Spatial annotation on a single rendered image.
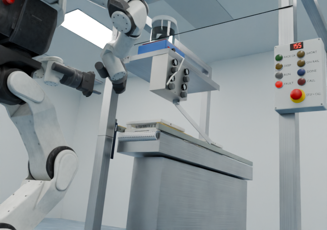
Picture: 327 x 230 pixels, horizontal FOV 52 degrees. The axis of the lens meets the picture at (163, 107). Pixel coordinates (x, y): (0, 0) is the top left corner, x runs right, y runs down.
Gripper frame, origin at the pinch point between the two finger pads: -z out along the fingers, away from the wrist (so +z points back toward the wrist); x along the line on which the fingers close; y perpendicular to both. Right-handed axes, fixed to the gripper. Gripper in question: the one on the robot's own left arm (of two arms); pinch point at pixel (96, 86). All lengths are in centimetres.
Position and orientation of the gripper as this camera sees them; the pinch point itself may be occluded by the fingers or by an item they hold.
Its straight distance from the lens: 170.1
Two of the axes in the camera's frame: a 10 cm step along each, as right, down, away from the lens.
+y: 7.3, -1.2, -6.7
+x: -0.9, 9.6, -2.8
